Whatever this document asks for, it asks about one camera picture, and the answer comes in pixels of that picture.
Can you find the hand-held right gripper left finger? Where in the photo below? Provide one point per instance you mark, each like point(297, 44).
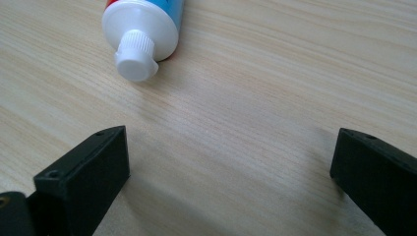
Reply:
point(85, 177)

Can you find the blue and white toothpaste tube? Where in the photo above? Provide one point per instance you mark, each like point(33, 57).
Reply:
point(141, 31)

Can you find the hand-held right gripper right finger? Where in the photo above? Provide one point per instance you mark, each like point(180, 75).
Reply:
point(380, 180)

